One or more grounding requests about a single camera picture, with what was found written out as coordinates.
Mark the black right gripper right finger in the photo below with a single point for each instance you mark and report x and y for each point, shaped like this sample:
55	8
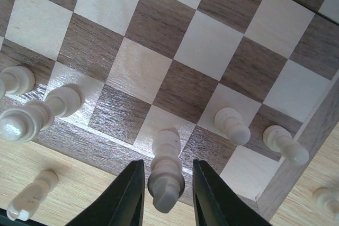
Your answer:
215	203

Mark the white queen piece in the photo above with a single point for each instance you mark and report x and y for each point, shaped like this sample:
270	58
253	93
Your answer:
23	123

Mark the white bishop piece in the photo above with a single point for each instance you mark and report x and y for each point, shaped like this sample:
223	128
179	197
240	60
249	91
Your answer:
16	80

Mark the white pawn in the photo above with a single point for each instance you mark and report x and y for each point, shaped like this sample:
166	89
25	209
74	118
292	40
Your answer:
27	202
278	139
327	200
230	122

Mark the wooden chess board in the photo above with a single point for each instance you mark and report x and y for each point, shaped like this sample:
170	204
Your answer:
142	66

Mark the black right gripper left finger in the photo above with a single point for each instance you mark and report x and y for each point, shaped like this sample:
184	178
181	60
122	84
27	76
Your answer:
122	203

